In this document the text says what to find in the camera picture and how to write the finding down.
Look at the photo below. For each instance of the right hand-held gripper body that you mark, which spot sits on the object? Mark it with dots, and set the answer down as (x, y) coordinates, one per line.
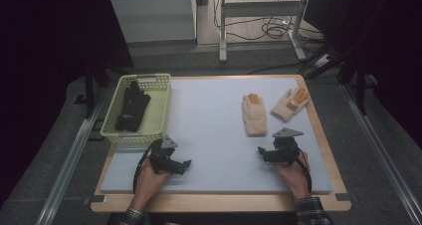
(285, 148)

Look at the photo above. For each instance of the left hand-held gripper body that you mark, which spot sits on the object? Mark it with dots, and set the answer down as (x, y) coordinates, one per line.
(161, 158)

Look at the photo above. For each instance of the cream fluffy glove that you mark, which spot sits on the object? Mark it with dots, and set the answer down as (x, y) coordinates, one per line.
(254, 118)

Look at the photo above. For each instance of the cream glove with orange patch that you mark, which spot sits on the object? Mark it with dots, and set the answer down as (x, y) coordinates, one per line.
(284, 108)

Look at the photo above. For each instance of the pale green plastic basket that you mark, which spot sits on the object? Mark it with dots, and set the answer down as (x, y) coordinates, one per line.
(159, 115)

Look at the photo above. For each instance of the black glove with small print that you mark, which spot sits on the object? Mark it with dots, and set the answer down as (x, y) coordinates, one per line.
(127, 113)

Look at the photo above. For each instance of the person's left hand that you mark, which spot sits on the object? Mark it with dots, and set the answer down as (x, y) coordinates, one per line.
(149, 185)

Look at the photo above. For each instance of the person's right hand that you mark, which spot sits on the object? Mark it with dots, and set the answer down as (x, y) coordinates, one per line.
(293, 180)

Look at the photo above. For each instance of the grey foam mat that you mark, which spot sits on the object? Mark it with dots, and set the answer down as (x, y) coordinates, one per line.
(212, 125)

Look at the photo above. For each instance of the black tape piece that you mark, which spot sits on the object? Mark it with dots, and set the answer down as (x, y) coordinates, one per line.
(96, 199)

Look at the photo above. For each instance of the black tripod stand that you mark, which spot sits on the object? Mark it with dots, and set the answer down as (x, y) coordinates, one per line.
(360, 85)

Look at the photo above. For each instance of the black metal stand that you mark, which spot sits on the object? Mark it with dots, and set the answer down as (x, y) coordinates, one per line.
(89, 92)

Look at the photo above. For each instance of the white cabinet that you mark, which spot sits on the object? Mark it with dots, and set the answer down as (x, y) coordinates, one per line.
(152, 16)

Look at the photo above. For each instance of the metal floor rail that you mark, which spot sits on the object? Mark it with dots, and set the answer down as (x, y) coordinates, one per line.
(381, 152)
(68, 165)

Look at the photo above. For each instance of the white desk frame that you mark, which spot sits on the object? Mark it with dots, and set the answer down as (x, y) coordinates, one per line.
(262, 8)

